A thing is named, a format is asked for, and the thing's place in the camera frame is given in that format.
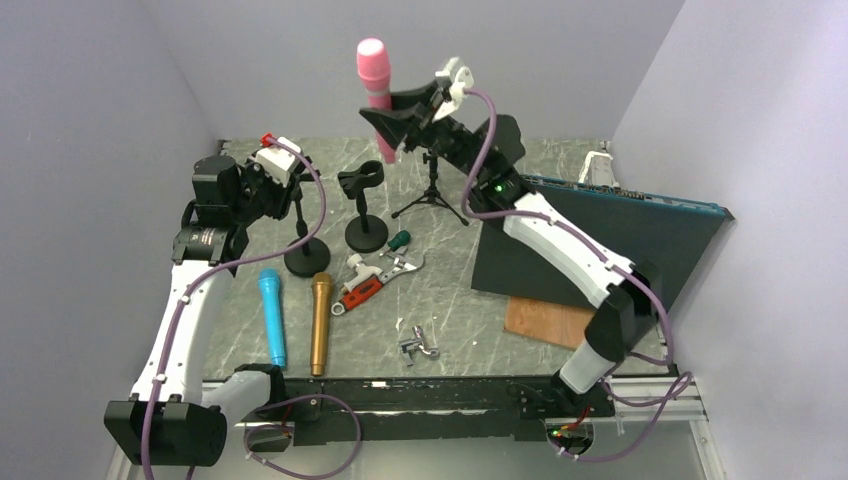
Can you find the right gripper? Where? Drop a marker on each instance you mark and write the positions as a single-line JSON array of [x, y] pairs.
[[409, 110]]

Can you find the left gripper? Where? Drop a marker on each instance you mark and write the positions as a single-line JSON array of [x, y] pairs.
[[283, 195]]

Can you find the pink microphone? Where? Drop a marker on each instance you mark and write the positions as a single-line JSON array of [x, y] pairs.
[[374, 70]]

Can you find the black tripod mic stand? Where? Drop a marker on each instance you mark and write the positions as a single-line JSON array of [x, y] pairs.
[[431, 196]]

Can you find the blue microphone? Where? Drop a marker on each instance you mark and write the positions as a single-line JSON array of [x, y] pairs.
[[270, 288]]

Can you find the pink mic round-base stand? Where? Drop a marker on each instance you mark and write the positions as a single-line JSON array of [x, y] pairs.
[[314, 255]]

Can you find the blue mic round-base stand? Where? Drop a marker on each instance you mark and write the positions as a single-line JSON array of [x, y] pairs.
[[366, 233]]

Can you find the gold microphone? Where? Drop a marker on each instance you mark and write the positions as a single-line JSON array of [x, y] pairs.
[[322, 289]]

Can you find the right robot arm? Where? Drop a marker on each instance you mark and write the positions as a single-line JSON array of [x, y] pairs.
[[624, 294]]

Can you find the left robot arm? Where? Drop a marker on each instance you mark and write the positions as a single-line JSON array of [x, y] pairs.
[[168, 418]]

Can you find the white plastic faucet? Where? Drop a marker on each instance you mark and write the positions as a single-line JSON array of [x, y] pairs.
[[362, 270]]

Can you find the small metal clamp part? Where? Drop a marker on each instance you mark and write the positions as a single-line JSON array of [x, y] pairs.
[[417, 343]]

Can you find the wooden board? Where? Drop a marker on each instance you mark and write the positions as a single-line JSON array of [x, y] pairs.
[[551, 323]]

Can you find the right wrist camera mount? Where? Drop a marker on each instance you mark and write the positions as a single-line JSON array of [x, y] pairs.
[[452, 81]]

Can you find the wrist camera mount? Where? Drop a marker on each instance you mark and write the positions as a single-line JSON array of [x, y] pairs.
[[277, 157], [452, 81]]

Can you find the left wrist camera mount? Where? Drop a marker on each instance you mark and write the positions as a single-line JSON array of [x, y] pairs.
[[277, 157]]

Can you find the green handle screwdriver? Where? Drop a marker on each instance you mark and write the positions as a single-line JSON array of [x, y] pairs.
[[399, 240]]

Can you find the red handle adjustable wrench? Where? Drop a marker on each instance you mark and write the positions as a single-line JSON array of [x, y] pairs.
[[401, 263]]

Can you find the white bracket behind switch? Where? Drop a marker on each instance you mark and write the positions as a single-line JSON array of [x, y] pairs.
[[597, 170]]

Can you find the black network switch box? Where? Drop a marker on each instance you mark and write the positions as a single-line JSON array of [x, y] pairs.
[[669, 232]]

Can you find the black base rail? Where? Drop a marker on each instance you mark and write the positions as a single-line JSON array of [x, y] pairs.
[[321, 411]]

